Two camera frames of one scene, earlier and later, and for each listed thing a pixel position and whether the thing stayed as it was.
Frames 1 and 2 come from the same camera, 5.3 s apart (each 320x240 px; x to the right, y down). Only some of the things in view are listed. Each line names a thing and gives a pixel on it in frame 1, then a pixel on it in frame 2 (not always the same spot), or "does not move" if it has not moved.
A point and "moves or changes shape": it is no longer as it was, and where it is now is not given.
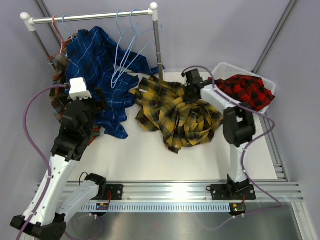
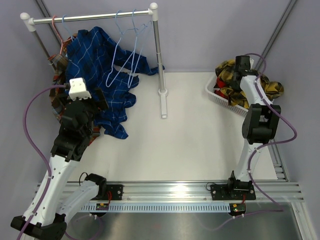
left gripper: (100, 104) does not move
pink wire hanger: (62, 42) does not move
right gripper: (188, 99) to (233, 84)
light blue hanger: (115, 80) moves or changes shape
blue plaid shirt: (91, 54) does not move
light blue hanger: (67, 29) does not move
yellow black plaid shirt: (162, 107) to (225, 70)
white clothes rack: (30, 22) does not move
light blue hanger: (113, 85) moves or changes shape
